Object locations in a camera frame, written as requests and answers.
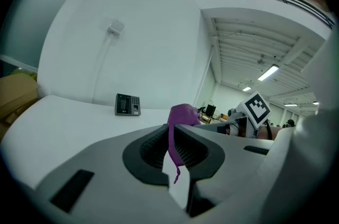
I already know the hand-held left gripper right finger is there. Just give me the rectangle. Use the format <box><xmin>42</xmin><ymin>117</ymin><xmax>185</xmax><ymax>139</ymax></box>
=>
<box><xmin>173</xmin><ymin>123</ymin><xmax>274</xmax><ymax>219</ymax></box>

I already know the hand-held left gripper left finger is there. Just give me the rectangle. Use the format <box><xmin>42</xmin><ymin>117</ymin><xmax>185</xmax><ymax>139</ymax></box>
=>
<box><xmin>35</xmin><ymin>123</ymin><xmax>186</xmax><ymax>224</ymax></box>

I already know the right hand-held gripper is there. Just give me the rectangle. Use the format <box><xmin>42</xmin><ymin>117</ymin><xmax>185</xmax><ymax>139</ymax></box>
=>
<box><xmin>195</xmin><ymin>91</ymin><xmax>271</xmax><ymax>139</ymax></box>

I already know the purple cloth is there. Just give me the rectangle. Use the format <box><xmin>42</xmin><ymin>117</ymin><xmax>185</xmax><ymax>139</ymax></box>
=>
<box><xmin>167</xmin><ymin>103</ymin><xmax>202</xmax><ymax>184</ymax></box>

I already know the black keypad device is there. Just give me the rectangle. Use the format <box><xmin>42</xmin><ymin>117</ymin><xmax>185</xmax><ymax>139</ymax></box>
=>
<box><xmin>114</xmin><ymin>93</ymin><xmax>142</xmax><ymax>117</ymax></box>

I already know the person's right forearm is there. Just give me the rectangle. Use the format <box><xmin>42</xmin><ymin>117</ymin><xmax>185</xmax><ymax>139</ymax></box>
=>
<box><xmin>257</xmin><ymin>124</ymin><xmax>282</xmax><ymax>140</ymax></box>

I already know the long ceiling light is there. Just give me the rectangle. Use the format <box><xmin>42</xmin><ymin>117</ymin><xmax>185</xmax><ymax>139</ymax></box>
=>
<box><xmin>257</xmin><ymin>64</ymin><xmax>280</xmax><ymax>82</ymax></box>

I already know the brown cardboard box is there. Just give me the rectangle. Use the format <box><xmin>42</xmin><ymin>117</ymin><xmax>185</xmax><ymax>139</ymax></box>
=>
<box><xmin>0</xmin><ymin>73</ymin><xmax>39</xmax><ymax>140</ymax></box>

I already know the black wrist strap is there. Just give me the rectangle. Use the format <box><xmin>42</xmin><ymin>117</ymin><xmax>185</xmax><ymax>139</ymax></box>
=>
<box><xmin>265</xmin><ymin>120</ymin><xmax>274</xmax><ymax>140</ymax></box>

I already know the white wall cable conduit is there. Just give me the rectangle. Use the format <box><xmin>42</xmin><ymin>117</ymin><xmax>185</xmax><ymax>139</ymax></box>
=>
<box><xmin>91</xmin><ymin>31</ymin><xmax>112</xmax><ymax>105</ymax></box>

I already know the white wall junction box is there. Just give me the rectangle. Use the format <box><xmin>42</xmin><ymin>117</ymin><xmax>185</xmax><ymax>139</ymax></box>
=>
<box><xmin>106</xmin><ymin>19</ymin><xmax>126</xmax><ymax>35</ymax></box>

